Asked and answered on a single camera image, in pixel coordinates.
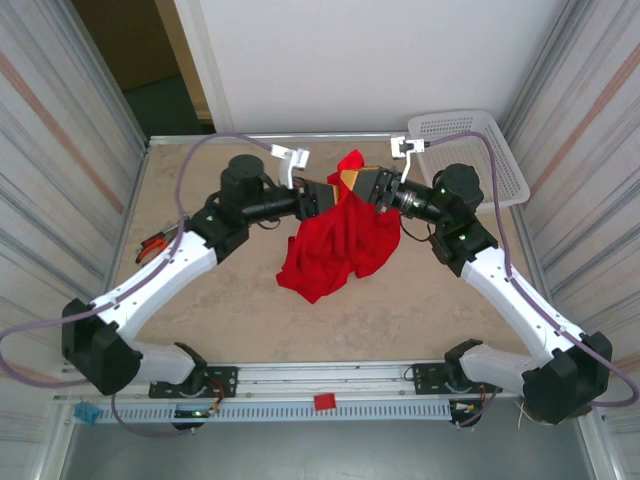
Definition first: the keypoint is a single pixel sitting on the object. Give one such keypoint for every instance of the white perforated plastic basket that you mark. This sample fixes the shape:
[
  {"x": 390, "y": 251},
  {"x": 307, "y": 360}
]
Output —
[{"x": 500, "y": 150}]

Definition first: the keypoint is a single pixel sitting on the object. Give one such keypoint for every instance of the small blue connector block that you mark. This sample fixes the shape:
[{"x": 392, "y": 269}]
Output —
[{"x": 86, "y": 414}]

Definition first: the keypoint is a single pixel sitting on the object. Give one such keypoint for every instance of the small red block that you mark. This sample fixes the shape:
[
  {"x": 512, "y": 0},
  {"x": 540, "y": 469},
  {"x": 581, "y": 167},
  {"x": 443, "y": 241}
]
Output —
[{"x": 325, "y": 402}]

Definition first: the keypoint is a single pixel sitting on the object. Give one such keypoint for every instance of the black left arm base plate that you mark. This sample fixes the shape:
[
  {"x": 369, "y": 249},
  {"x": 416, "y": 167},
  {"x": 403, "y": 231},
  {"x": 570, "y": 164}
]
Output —
[{"x": 225, "y": 380}]

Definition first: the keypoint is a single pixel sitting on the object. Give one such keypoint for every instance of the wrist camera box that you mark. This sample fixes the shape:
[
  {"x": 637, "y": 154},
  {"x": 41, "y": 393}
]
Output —
[
  {"x": 299, "y": 156},
  {"x": 406, "y": 148}
]

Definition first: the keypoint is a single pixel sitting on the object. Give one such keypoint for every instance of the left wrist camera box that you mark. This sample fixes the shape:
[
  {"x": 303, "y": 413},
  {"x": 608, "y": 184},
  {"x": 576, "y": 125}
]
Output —
[{"x": 299, "y": 156}]

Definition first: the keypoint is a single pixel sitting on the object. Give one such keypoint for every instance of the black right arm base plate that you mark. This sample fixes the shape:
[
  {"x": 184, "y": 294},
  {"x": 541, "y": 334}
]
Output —
[{"x": 425, "y": 377}]

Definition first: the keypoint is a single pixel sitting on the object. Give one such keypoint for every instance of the red t-shirt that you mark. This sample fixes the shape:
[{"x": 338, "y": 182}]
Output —
[{"x": 340, "y": 240}]

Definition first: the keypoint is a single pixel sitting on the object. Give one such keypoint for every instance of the tan wooden door frame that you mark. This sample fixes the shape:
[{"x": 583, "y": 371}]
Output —
[{"x": 184, "y": 55}]

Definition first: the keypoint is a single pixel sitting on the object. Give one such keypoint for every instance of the aluminium table end rail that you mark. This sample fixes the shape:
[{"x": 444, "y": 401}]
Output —
[{"x": 300, "y": 137}]

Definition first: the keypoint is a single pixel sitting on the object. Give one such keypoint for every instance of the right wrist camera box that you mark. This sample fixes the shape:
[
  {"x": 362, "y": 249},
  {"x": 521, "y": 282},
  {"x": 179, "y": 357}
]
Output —
[{"x": 406, "y": 148}]

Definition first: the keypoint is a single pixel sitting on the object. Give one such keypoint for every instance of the small black controller board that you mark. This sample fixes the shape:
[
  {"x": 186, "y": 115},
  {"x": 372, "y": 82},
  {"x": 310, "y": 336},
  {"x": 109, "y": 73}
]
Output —
[
  {"x": 467, "y": 407},
  {"x": 192, "y": 414}
]

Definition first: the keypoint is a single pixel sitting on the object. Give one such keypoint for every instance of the aluminium corner post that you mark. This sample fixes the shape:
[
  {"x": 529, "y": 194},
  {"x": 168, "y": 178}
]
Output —
[{"x": 547, "y": 50}]

